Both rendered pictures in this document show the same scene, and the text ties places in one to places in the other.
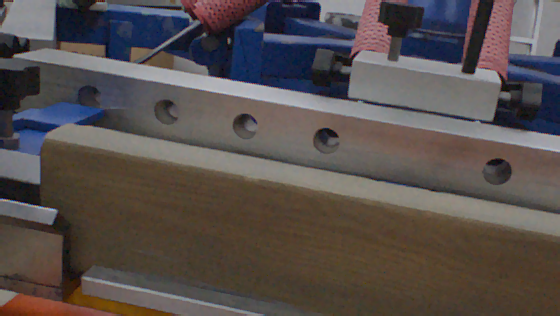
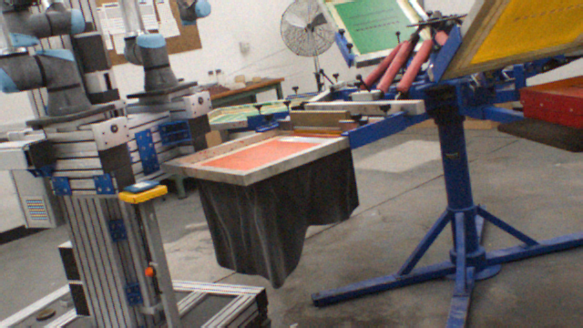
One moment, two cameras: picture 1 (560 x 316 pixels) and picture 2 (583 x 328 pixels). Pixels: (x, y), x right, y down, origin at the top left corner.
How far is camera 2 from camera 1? 236 cm
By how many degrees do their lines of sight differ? 44
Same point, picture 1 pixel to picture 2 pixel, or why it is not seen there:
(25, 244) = (289, 124)
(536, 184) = (371, 110)
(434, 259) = (319, 117)
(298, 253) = (310, 119)
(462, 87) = (366, 95)
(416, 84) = (360, 96)
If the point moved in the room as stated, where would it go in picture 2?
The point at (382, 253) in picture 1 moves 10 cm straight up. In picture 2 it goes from (315, 117) to (311, 94)
